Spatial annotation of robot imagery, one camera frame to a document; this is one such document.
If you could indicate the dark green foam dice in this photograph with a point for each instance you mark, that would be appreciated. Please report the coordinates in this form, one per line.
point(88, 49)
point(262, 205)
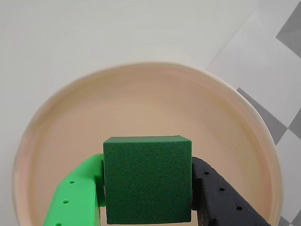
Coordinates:
point(148, 181)

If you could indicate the grey white checkerboard mat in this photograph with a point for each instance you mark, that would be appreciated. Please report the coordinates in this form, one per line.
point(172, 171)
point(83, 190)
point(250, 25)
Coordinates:
point(289, 37)

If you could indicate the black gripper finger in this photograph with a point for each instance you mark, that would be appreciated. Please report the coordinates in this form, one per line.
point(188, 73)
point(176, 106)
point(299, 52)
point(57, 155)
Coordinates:
point(221, 202)

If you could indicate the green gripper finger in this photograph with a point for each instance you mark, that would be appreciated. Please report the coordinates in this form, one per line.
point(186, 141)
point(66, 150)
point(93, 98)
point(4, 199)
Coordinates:
point(75, 195)

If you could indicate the beige round plate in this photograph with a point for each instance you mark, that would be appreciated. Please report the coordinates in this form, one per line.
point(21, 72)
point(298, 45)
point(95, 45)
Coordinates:
point(141, 103)

